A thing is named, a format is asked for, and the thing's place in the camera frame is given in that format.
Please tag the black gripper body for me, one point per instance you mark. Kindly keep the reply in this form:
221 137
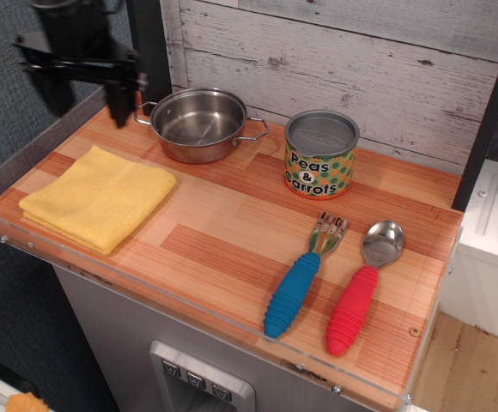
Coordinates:
75 43

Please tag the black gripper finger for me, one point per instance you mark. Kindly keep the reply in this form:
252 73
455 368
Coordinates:
121 99
54 90

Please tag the peas and carrots can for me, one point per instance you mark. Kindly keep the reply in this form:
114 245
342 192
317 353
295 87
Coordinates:
320 153

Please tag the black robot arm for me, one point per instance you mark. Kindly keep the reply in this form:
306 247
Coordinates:
68 2

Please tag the silver metal pot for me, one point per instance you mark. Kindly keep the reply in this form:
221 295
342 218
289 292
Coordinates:
198 125

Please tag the yellow folded cloth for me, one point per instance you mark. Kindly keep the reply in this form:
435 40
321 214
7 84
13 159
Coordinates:
100 200

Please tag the clear acrylic table guard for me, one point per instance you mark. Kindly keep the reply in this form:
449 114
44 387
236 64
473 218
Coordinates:
40 337

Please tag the grey dispenser panel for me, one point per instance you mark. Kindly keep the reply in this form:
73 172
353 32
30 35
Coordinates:
189 384

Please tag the orange object bottom left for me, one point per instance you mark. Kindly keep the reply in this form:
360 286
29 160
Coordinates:
25 402

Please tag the white ribbed appliance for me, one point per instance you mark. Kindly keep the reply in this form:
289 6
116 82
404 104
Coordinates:
469 291

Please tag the black vertical post left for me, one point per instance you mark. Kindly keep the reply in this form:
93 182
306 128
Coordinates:
149 39

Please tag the black vertical post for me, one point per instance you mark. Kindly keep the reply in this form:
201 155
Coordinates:
478 153
149 39

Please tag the blue handled fork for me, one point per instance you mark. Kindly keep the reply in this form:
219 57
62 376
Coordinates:
287 301

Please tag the red handled spoon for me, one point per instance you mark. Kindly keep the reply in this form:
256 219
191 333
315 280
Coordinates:
382 245

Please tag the black vertical post right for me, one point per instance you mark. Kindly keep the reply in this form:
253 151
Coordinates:
478 153

